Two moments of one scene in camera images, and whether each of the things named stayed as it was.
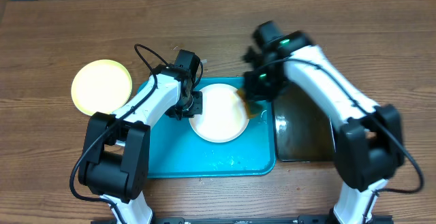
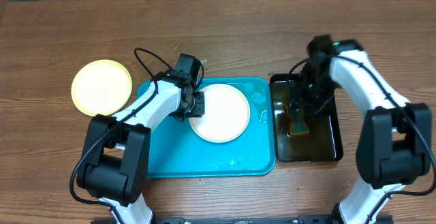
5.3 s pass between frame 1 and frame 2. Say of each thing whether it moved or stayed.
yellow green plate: stayed
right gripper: moved
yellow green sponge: moved
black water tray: stayed
